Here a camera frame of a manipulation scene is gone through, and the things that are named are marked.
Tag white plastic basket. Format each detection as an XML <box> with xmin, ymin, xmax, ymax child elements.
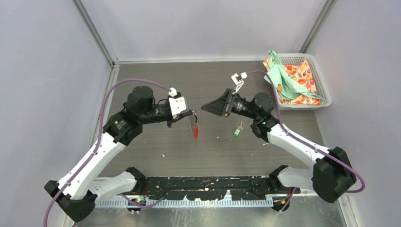
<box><xmin>277</xmin><ymin>53</ymin><xmax>331</xmax><ymax>111</ymax></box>

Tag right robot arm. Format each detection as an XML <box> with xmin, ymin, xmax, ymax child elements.
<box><xmin>201</xmin><ymin>89</ymin><xmax>357</xmax><ymax>203</ymax></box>

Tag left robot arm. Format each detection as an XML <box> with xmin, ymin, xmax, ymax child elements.
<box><xmin>44</xmin><ymin>86</ymin><xmax>193</xmax><ymax>222</ymax></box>

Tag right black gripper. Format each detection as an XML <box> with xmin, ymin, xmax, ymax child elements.
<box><xmin>202</xmin><ymin>88</ymin><xmax>261</xmax><ymax>121</ymax></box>

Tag red handled metal keyring holder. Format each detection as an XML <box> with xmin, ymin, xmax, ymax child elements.
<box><xmin>189</xmin><ymin>116</ymin><xmax>199</xmax><ymax>139</ymax></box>

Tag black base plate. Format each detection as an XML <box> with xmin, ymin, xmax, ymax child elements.
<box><xmin>115</xmin><ymin>175</ymin><xmax>301</xmax><ymax>202</ymax></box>

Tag white slotted cable duct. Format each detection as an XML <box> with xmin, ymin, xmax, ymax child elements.
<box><xmin>96</xmin><ymin>197</ymin><xmax>273</xmax><ymax>209</ymax></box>

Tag orange patterned cloth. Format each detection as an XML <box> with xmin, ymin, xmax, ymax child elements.
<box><xmin>262</xmin><ymin>54</ymin><xmax>321</xmax><ymax>105</ymax></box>

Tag key with green tag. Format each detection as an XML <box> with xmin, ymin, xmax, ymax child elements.
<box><xmin>234</xmin><ymin>121</ymin><xmax>244</xmax><ymax>137</ymax></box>

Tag aluminium rail frame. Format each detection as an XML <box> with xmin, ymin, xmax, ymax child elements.
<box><xmin>91</xmin><ymin>177</ymin><xmax>351</xmax><ymax>199</ymax></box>

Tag green cloth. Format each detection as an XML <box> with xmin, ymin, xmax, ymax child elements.
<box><xmin>263</xmin><ymin>49</ymin><xmax>326</xmax><ymax>103</ymax></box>

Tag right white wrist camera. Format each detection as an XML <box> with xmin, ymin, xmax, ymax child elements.
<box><xmin>231</xmin><ymin>72</ymin><xmax>248</xmax><ymax>95</ymax></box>

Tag key with black tag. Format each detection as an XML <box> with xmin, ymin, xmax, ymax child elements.
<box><xmin>191</xmin><ymin>111</ymin><xmax>198</xmax><ymax>124</ymax></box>

